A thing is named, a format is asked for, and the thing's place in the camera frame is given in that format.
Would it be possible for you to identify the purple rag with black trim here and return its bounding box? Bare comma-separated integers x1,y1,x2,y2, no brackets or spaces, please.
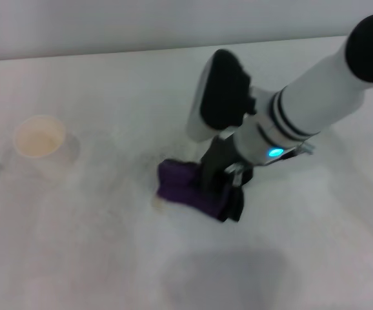
155,158,246,224

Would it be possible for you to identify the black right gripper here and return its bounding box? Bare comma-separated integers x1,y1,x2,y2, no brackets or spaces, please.
200,135,239,195

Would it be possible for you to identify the white paper cup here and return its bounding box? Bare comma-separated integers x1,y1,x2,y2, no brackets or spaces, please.
13,114,81,171

